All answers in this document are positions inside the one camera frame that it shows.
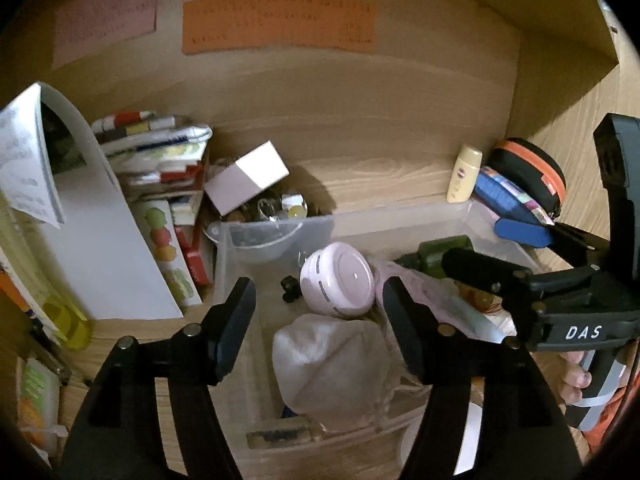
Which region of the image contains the red white flat pack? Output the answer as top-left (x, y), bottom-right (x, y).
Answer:
top-left (92, 110), bottom-right (153, 133)

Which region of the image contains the pile of small trinkets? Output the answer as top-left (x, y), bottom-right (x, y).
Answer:
top-left (220, 192), bottom-right (308, 223)

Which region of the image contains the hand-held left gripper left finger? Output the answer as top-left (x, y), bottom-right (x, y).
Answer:
top-left (59, 276), bottom-right (257, 480)

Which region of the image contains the clear plastic bowl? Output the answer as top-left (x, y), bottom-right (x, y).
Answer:
top-left (202, 217), bottom-right (306, 263)

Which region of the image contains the wooden desk hutch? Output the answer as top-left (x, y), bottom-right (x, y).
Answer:
top-left (0, 0), bottom-right (640, 241)

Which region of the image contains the white drawstring pouch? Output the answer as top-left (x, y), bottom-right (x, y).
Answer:
top-left (271, 314), bottom-right (401, 433)

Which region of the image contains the upright red box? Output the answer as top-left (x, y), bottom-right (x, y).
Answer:
top-left (175, 225), bottom-right (211, 286)

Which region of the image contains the orange paper note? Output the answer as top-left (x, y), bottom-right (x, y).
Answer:
top-left (181, 0), bottom-right (377, 56)

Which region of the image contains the yellow striped book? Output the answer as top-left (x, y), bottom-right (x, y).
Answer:
top-left (100, 115), bottom-right (191, 143)

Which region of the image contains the lemon print packet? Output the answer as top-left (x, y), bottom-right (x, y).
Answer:
top-left (107, 142), bottom-right (208, 171)

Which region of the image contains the white blue packet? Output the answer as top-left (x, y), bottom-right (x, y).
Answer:
top-left (102, 124), bottom-right (213, 156)

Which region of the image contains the person's right forearm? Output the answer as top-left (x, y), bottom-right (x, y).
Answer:
top-left (582, 360), bottom-right (640, 453)

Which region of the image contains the blue tube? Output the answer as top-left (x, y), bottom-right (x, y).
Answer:
top-left (472, 167), bottom-right (556, 228)

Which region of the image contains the open white printed booklet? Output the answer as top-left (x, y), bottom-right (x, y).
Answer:
top-left (0, 81), bottom-right (185, 321)

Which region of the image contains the person's right hand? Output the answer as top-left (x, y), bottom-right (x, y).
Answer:
top-left (559, 349), bottom-right (601, 405)

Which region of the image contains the dark pen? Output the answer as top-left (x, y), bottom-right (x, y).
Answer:
top-left (30, 325), bottom-right (71, 386)

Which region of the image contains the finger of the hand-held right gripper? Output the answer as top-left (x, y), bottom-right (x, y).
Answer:
top-left (492, 217), bottom-right (611, 261)
top-left (441, 247), bottom-right (536, 306)

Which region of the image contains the fruit print box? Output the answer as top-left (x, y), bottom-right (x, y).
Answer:
top-left (135, 200), bottom-right (203, 308)

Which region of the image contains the pink paper note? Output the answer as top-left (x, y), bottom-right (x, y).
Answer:
top-left (51, 0), bottom-right (158, 70)

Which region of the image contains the flat red box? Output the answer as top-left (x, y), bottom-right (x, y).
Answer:
top-left (125, 162), bottom-right (206, 187)

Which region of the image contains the green orange snack packet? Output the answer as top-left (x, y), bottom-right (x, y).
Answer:
top-left (15, 357), bottom-right (63, 448)

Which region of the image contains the dark green glass bottle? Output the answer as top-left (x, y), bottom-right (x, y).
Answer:
top-left (395, 237), bottom-right (473, 281)

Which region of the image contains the pink crinkled packet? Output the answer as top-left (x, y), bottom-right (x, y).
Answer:
top-left (372, 259), bottom-right (463, 331)

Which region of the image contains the wooden desktop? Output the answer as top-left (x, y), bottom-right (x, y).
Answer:
top-left (50, 160), bottom-right (616, 480)

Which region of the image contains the black orange round case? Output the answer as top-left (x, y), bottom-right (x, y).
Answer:
top-left (487, 137), bottom-right (567, 216)

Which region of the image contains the round white cream jar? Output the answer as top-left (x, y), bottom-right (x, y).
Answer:
top-left (299, 241), bottom-right (376, 318)

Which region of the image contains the small white cardboard box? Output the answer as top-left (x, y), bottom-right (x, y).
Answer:
top-left (204, 141), bottom-right (291, 217)

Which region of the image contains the clear plastic storage bin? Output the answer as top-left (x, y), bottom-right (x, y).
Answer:
top-left (210, 197), bottom-right (541, 461)

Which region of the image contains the cream sunscreen bottle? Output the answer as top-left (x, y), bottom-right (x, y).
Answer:
top-left (446, 145), bottom-right (484, 204)

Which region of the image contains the pale teal tube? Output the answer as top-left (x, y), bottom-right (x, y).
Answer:
top-left (447, 292), bottom-right (503, 343)

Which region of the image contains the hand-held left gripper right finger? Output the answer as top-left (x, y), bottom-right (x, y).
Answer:
top-left (381, 276), bottom-right (583, 480)

